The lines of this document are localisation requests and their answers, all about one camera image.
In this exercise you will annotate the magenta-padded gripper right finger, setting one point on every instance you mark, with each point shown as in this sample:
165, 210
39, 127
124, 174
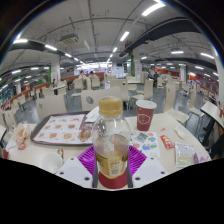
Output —
138, 160

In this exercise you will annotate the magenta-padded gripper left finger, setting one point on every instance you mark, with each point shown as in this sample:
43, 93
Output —
86, 160

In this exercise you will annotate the clear yellow-capped drink bottle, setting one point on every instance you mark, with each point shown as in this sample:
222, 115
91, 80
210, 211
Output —
111, 143

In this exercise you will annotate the colourful printed paper flyer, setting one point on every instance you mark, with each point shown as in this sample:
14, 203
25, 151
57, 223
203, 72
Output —
146, 145

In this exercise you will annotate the half-eaten brown food piece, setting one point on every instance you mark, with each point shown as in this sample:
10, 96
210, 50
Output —
85, 135

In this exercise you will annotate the red sauce packet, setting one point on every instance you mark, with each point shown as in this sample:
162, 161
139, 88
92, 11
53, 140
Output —
167, 141
22, 146

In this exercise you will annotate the brown patterned white paper cup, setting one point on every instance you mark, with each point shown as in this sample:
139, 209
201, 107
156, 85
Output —
51, 163

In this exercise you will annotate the tall red paper cup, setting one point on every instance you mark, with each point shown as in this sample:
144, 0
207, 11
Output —
145, 116

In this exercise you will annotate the crumpled white napkin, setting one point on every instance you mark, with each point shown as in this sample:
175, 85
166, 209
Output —
92, 115

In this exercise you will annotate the clear plastic packet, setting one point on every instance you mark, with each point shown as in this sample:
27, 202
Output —
184, 155

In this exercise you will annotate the white sauce packet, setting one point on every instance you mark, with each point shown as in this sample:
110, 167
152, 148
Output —
179, 132

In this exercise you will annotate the pink and white leaflet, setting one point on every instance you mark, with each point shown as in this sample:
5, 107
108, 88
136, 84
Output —
202, 157

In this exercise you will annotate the crumpled food wrapper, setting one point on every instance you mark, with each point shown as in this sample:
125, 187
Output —
20, 133

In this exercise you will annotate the group of beige chairs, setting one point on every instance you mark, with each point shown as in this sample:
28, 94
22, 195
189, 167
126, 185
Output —
173, 96

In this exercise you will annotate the white printed paper sheet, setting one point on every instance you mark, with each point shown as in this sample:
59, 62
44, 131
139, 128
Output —
11, 146

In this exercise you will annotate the person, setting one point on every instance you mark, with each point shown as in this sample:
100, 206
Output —
218, 146
82, 75
154, 75
91, 75

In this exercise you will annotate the white neighbouring table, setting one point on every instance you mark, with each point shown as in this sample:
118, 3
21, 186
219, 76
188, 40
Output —
211, 111

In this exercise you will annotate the ceiling air conditioner unit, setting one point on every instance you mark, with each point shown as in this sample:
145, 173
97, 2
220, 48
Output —
69, 39

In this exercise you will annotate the ceiling strip lights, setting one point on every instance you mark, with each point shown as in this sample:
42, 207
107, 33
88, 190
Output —
151, 8

